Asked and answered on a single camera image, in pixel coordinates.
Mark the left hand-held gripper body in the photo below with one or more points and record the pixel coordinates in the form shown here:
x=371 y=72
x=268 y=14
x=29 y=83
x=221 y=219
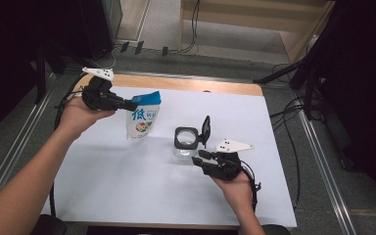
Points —
x=99 y=96

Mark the wooden table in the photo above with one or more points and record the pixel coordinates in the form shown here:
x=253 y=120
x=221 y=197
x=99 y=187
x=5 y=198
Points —
x=182 y=83

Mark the metal floor rail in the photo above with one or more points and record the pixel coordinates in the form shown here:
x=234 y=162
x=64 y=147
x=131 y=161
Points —
x=13 y=156
x=326 y=169

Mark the clear jar with black lid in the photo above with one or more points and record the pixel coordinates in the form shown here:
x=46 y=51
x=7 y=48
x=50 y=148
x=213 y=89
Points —
x=178 y=138

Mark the black stand with dark curtain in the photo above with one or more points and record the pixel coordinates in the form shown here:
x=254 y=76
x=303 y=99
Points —
x=40 y=65

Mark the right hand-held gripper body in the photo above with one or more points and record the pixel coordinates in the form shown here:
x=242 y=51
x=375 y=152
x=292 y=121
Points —
x=226 y=166

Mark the person's left hand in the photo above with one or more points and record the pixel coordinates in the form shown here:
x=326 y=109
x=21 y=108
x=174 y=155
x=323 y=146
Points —
x=75 y=117

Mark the person's right hand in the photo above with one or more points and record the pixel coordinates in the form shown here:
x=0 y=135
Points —
x=238 y=192

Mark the black tripod stand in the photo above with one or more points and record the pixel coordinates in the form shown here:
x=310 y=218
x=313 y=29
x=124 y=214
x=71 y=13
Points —
x=303 y=65

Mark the white and blue pouch bag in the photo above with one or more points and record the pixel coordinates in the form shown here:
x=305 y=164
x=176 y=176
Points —
x=142 y=122

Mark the white paper sheet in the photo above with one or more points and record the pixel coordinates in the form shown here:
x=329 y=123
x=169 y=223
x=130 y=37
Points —
x=143 y=196

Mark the light wooden shelf unit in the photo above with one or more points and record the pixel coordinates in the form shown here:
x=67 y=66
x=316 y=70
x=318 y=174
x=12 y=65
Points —
x=258 y=14

